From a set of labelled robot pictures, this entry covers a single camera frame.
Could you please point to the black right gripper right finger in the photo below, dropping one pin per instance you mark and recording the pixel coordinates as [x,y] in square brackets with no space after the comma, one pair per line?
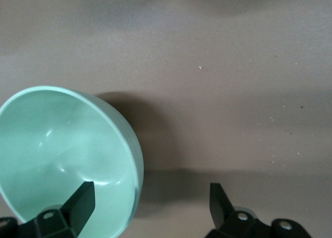
[220,209]

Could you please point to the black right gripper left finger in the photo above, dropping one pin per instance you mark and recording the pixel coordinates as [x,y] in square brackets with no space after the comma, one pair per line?
[80,209]

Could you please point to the light green bowl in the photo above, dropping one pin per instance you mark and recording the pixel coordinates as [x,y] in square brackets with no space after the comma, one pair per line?
[64,144]

